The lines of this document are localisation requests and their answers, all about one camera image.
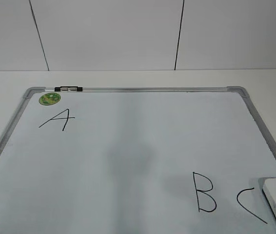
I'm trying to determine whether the round green magnet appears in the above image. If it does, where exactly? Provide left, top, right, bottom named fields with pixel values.
left=39, top=93, right=61, bottom=106

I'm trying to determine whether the white board with grey frame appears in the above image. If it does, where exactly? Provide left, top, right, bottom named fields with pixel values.
left=0, top=86, right=276, bottom=234

